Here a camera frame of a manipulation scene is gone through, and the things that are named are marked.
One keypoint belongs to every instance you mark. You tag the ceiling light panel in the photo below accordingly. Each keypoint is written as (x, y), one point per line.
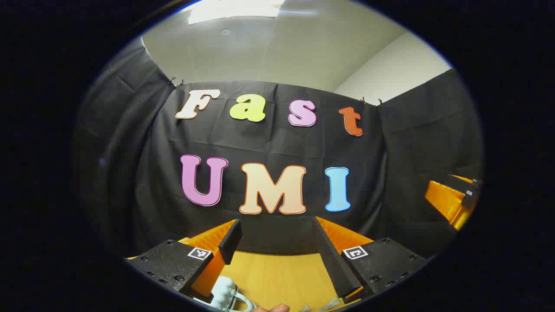
(234, 11)

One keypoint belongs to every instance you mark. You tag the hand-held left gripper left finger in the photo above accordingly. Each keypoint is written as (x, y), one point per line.
(230, 242)

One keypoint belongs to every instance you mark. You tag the light blue suitcase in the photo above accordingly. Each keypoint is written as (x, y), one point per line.
(224, 289)

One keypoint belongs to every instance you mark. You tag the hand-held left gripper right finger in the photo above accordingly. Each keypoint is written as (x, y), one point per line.
(336, 264)

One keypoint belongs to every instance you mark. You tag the yellow-green skin care tube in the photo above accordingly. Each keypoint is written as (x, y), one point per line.
(304, 308)

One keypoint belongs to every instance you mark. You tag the peach rounded object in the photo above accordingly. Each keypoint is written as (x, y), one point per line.
(272, 308)

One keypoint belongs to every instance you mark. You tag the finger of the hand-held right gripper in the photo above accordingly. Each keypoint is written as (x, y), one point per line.
(446, 199)

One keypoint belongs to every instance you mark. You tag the white blue skin care tube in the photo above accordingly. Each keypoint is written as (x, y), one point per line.
(331, 304)

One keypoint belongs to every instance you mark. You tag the black backdrop cloth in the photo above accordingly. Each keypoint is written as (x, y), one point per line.
(130, 173)

